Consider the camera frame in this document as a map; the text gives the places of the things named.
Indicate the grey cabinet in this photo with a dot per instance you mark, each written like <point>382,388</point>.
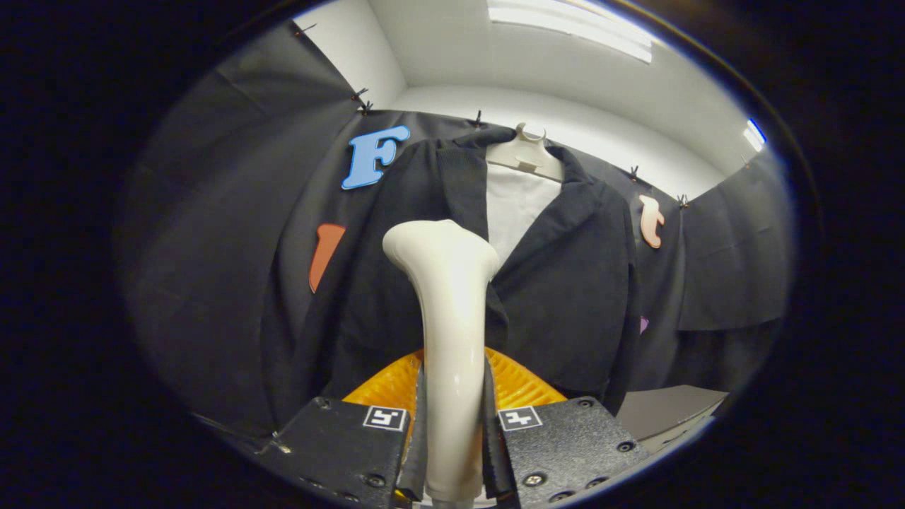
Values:
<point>664,410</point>

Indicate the black suit jacket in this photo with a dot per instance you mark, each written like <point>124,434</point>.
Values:
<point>565,283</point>

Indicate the white shirt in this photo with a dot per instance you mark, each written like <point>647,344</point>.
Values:
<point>512,205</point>

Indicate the ceiling light panel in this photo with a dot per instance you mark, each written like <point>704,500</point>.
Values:
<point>755,134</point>
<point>565,21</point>

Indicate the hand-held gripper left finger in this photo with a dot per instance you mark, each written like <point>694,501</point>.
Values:
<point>417,459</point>

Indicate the white garment steamer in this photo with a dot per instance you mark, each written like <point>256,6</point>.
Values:
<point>452,318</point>

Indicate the black backdrop cloth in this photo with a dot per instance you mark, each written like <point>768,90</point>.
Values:
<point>212,247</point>

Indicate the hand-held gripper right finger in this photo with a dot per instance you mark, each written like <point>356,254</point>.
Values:
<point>491,459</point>

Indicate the white clothes hanger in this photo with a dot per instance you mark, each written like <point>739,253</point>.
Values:
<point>527,155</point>

